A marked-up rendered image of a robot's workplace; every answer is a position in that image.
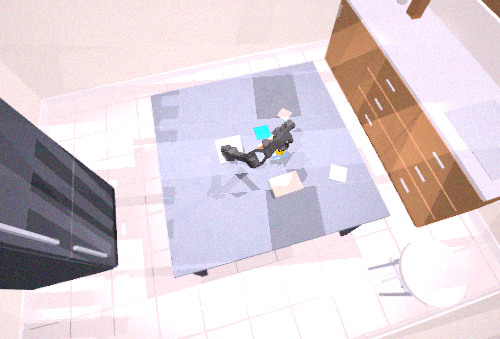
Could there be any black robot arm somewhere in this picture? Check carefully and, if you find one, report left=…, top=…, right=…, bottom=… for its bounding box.
left=220, top=119, right=296, bottom=168

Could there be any orange rectangular block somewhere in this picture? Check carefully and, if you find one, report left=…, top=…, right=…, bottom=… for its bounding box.
left=257, top=135, right=273, bottom=149

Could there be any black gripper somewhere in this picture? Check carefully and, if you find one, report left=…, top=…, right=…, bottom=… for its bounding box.
left=262, top=136, right=294, bottom=148

